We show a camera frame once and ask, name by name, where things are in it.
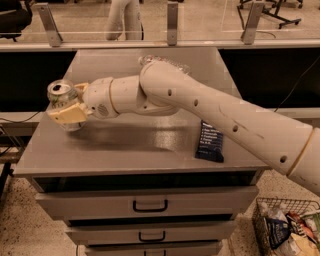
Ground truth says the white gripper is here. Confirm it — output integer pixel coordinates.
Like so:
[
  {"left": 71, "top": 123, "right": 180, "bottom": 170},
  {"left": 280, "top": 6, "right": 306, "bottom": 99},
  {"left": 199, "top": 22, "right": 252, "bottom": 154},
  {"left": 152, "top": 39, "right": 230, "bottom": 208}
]
[{"left": 47, "top": 77, "right": 118, "bottom": 124}]

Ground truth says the green white 7up can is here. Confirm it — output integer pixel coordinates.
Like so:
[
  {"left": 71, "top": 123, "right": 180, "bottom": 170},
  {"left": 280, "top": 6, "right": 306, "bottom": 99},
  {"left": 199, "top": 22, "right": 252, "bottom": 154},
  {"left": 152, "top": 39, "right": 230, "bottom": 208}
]
[{"left": 46, "top": 79, "right": 85, "bottom": 132}]

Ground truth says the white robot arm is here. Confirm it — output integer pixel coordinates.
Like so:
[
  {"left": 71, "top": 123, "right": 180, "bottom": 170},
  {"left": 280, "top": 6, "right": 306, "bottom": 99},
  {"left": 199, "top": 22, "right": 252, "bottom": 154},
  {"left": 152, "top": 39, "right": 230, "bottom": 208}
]
[{"left": 47, "top": 59, "right": 320, "bottom": 194}]

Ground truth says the clear plastic water bottle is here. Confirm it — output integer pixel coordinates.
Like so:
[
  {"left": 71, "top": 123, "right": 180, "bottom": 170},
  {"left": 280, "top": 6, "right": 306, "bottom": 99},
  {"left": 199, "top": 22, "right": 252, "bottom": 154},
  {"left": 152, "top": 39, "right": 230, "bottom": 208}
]
[{"left": 138, "top": 55, "right": 191, "bottom": 75}]

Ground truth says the black office chair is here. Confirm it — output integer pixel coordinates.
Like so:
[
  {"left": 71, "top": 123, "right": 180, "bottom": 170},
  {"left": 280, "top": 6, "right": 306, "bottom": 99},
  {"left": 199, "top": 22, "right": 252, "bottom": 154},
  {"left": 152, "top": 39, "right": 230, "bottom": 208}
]
[{"left": 0, "top": 0, "right": 33, "bottom": 41}]

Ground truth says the grey drawer cabinet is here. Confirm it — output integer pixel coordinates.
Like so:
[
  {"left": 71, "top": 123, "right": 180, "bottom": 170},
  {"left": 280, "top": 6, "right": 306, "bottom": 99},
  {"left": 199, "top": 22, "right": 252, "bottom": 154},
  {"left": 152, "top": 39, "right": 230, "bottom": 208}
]
[{"left": 13, "top": 46, "right": 276, "bottom": 256}]

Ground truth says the dark blue snack bar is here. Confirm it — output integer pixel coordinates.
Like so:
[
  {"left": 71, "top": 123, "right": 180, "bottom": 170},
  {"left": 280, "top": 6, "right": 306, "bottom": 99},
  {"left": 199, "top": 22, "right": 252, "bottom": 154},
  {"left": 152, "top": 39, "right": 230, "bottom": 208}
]
[{"left": 195, "top": 121, "right": 224, "bottom": 163}]

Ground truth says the bottom grey drawer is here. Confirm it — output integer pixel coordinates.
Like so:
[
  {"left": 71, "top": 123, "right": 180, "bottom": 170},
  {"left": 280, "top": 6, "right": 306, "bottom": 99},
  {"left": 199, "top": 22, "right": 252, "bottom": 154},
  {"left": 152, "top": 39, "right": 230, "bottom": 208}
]
[{"left": 85, "top": 241, "right": 222, "bottom": 256}]

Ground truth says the grey drawer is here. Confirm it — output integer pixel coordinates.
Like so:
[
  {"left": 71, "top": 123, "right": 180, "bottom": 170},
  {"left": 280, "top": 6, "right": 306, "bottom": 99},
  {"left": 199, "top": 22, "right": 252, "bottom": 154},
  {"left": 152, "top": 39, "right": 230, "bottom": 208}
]
[
  {"left": 66, "top": 221, "right": 235, "bottom": 246},
  {"left": 85, "top": 241, "right": 222, "bottom": 256},
  {"left": 36, "top": 186, "right": 258, "bottom": 220}
]

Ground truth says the middle grey drawer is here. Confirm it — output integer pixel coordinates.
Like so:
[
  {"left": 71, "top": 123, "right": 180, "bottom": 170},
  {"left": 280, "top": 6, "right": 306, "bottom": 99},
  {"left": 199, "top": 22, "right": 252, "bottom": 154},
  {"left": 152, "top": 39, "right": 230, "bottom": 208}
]
[{"left": 66, "top": 221, "right": 235, "bottom": 246}]

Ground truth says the top grey drawer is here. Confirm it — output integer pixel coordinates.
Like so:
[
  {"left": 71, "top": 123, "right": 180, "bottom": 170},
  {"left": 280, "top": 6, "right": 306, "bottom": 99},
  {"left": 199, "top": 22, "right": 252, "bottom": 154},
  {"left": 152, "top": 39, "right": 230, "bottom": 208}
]
[{"left": 36, "top": 186, "right": 258, "bottom": 220}]

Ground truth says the black chair base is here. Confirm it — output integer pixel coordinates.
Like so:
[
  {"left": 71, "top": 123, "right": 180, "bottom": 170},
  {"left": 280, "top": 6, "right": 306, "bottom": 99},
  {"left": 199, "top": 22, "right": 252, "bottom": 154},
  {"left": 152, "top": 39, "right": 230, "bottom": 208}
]
[{"left": 237, "top": 0, "right": 304, "bottom": 29}]

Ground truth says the blue chip bag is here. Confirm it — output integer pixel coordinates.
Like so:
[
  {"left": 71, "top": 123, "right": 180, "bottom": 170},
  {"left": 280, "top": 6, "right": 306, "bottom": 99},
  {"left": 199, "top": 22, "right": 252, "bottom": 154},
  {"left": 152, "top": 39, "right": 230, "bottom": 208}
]
[{"left": 265, "top": 208, "right": 291, "bottom": 249}]

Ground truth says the red snack bag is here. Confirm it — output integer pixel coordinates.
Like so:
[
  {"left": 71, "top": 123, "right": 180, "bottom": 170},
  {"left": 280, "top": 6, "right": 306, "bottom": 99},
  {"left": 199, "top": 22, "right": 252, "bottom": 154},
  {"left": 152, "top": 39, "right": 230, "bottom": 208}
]
[{"left": 286, "top": 211, "right": 316, "bottom": 243}]

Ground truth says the yellow snack bag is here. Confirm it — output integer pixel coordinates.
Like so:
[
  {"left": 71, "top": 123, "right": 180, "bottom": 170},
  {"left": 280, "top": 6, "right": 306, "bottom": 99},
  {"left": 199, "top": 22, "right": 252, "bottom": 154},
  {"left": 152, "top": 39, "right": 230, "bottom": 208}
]
[{"left": 276, "top": 234, "right": 320, "bottom": 256}]

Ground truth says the black cable left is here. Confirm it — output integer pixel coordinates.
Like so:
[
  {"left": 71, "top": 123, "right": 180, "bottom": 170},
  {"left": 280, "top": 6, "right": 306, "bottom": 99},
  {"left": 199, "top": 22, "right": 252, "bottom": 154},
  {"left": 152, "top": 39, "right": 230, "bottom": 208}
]
[{"left": 0, "top": 111, "right": 41, "bottom": 158}]

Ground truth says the black cable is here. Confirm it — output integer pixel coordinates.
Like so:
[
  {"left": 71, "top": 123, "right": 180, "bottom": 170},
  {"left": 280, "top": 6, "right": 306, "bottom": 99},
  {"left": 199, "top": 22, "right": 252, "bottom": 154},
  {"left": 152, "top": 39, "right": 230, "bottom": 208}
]
[
  {"left": 0, "top": 111, "right": 41, "bottom": 158},
  {"left": 273, "top": 56, "right": 320, "bottom": 113}
]

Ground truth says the white robot pedestal background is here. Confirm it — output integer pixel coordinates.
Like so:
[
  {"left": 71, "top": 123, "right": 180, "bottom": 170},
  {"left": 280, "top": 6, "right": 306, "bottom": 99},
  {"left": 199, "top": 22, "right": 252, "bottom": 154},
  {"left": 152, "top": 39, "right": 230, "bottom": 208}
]
[{"left": 106, "top": 0, "right": 144, "bottom": 41}]

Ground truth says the left metal bracket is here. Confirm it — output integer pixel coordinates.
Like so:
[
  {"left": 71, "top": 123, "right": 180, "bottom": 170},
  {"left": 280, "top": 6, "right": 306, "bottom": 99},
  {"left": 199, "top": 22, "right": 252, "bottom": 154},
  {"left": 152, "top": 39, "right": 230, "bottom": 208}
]
[{"left": 35, "top": 3, "right": 63, "bottom": 47}]

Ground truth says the metal bracket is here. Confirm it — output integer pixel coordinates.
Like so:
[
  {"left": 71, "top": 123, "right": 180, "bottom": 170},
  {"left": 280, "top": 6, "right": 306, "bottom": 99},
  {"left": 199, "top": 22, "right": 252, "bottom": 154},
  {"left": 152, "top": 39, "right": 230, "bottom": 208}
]
[
  {"left": 35, "top": 3, "right": 63, "bottom": 47},
  {"left": 241, "top": 0, "right": 264, "bottom": 45},
  {"left": 167, "top": 1, "right": 178, "bottom": 46}
]

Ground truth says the middle metal bracket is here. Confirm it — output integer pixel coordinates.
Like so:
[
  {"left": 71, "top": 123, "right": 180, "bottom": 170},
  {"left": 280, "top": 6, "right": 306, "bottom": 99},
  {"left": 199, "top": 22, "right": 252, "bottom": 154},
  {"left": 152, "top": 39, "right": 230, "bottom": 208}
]
[{"left": 167, "top": 1, "right": 178, "bottom": 46}]

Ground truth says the right metal bracket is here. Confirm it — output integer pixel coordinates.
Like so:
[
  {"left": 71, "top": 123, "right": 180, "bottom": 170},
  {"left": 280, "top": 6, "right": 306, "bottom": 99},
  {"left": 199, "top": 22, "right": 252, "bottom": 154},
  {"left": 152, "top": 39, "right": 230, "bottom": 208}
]
[{"left": 241, "top": 0, "right": 264, "bottom": 45}]

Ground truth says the black cable right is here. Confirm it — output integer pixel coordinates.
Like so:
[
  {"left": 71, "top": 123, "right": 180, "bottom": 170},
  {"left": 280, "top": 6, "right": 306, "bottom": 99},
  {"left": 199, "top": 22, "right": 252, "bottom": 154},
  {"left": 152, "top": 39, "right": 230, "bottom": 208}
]
[{"left": 273, "top": 56, "right": 320, "bottom": 113}]

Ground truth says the wire mesh basket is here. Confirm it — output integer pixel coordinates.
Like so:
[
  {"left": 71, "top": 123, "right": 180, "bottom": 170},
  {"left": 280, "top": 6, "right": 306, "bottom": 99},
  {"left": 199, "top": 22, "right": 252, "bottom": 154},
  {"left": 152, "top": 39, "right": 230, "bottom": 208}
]
[{"left": 252, "top": 197, "right": 320, "bottom": 256}]

